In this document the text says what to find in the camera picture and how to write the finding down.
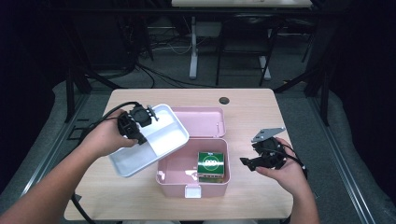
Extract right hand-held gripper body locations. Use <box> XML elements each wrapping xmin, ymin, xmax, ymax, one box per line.
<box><xmin>251</xmin><ymin>126</ymin><xmax>288</xmax><ymax>171</ymax></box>

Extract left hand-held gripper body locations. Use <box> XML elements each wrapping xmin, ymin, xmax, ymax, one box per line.
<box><xmin>117</xmin><ymin>105</ymin><xmax>160</xmax><ymax>140</ymax></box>

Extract white plastic divided tray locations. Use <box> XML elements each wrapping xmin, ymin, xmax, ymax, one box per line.
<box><xmin>108</xmin><ymin>104</ymin><xmax>191</xmax><ymax>178</ymax></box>

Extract green cardboard box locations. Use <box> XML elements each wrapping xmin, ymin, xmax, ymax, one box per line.
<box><xmin>196</xmin><ymin>151</ymin><xmax>226</xmax><ymax>184</ymax></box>

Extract pink plastic storage box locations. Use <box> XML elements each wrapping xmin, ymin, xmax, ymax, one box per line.
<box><xmin>155</xmin><ymin>106</ymin><xmax>232</xmax><ymax>199</ymax></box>

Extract person's left hand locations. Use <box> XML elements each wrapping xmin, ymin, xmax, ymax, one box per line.
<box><xmin>81</xmin><ymin>109</ymin><xmax>138</xmax><ymax>159</ymax></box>

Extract person's right hand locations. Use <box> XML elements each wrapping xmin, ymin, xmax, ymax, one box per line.
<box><xmin>255</xmin><ymin>137</ymin><xmax>310</xmax><ymax>196</ymax></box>

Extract black metal stand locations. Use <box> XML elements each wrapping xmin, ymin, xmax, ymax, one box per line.
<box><xmin>62</xmin><ymin>18</ymin><xmax>123</xmax><ymax>124</ymax></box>
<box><xmin>273</xmin><ymin>18</ymin><xmax>332</xmax><ymax>127</ymax></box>

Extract black chair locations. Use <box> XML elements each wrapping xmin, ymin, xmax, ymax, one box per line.
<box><xmin>215</xmin><ymin>13</ymin><xmax>283</xmax><ymax>88</ymax></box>

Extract white background desk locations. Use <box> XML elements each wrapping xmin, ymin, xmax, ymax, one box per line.
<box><xmin>171</xmin><ymin>0</ymin><xmax>313</xmax><ymax>81</ymax></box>

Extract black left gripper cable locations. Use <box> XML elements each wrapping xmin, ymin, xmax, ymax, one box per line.
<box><xmin>70</xmin><ymin>101</ymin><xmax>141</xmax><ymax>224</ymax></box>

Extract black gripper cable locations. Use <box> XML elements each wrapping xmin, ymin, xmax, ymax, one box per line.
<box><xmin>70</xmin><ymin>101</ymin><xmax>141</xmax><ymax>224</ymax></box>
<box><xmin>269</xmin><ymin>145</ymin><xmax>310</xmax><ymax>181</ymax></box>

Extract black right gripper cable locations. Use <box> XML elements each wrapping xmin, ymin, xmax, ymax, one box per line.
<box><xmin>269</xmin><ymin>145</ymin><xmax>310</xmax><ymax>181</ymax></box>

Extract black floor cables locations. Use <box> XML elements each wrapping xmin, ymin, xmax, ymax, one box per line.
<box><xmin>134</xmin><ymin>60</ymin><xmax>219</xmax><ymax>90</ymax></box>

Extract grey metal floor rail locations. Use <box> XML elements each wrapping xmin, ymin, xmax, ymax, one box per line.
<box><xmin>21</xmin><ymin>92</ymin><xmax>92</xmax><ymax>194</ymax></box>
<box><xmin>307</xmin><ymin>96</ymin><xmax>376</xmax><ymax>224</ymax></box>

